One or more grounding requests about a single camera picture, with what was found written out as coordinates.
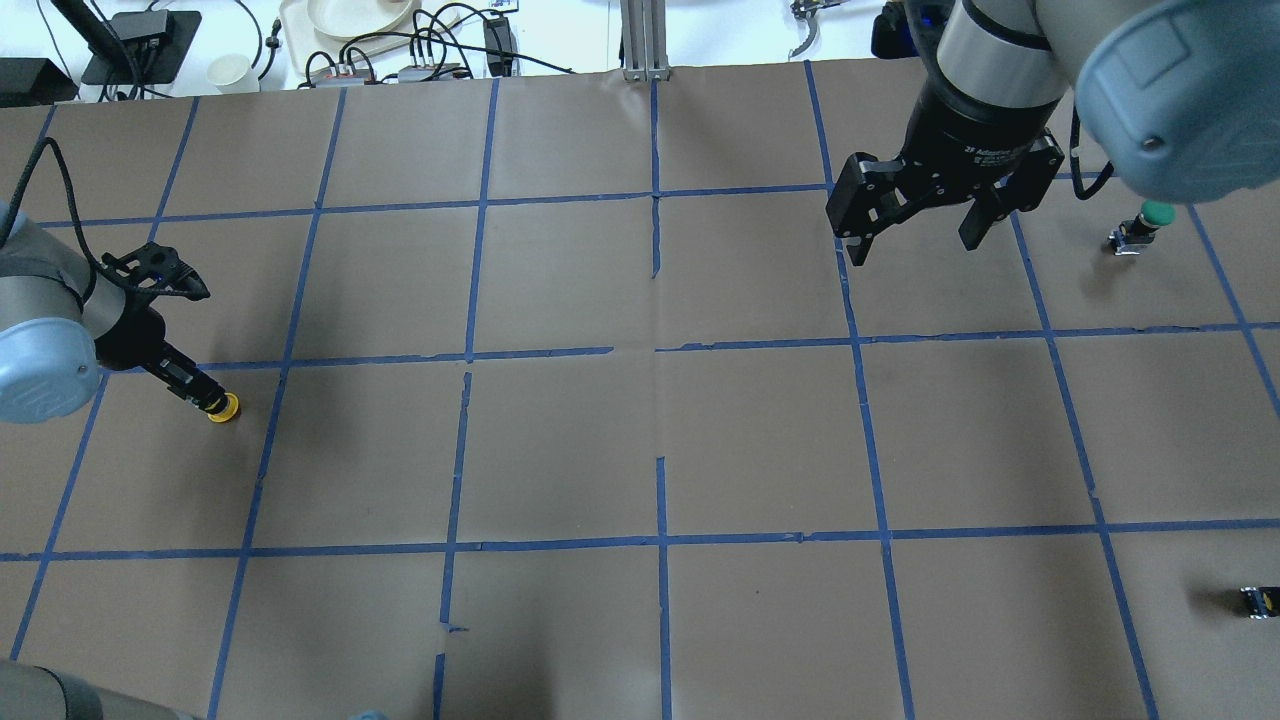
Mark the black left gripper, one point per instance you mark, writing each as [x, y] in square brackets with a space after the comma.
[130, 337]

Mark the white paper cup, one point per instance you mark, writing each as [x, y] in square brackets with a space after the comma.
[233, 74]

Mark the beige plate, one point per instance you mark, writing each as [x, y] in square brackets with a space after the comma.
[349, 19]

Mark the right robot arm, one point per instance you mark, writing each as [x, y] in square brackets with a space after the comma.
[1181, 96]

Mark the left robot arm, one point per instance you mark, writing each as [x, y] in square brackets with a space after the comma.
[68, 318]

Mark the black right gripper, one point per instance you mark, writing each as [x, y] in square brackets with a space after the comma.
[968, 128]

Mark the yellow push button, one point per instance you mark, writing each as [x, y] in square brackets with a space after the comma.
[228, 410]

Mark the power strip with plugs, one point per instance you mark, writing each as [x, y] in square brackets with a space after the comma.
[358, 75]

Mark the aluminium frame post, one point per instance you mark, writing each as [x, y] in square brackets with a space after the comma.
[644, 41]

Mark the green push button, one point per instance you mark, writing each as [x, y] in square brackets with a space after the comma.
[1132, 237]

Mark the red push button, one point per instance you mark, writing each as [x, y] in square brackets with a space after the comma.
[1260, 601]

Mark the black power adapter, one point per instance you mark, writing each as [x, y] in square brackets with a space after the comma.
[499, 46]

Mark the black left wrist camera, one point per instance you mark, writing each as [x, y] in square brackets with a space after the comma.
[154, 270]

